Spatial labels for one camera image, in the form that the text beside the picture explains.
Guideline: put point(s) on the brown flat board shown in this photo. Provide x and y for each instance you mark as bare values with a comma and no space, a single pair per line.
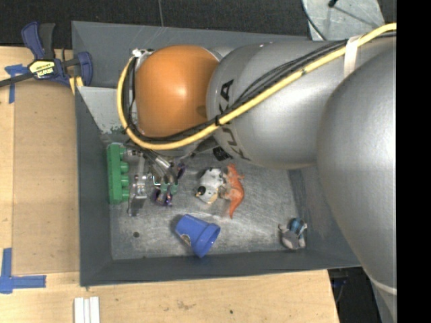
43,180

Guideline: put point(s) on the orange toy dinosaur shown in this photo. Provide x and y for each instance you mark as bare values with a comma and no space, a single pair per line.
235,190

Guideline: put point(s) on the grey metal bin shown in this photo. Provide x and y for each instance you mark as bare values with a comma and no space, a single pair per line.
161,237

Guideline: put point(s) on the grey and blue toy animal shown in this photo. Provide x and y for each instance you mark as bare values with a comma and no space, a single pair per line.
292,235

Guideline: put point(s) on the blue plastic cup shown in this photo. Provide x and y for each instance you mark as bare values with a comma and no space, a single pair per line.
197,232

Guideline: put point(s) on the black cylinder on white bracket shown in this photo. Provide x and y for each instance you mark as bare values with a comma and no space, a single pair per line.
219,154

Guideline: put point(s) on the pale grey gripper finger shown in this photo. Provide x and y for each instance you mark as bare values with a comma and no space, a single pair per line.
140,186
136,206

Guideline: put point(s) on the green toy brick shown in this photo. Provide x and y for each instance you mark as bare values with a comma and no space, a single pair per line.
116,173

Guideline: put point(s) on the white toy figure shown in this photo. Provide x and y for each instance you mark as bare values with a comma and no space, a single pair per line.
209,181

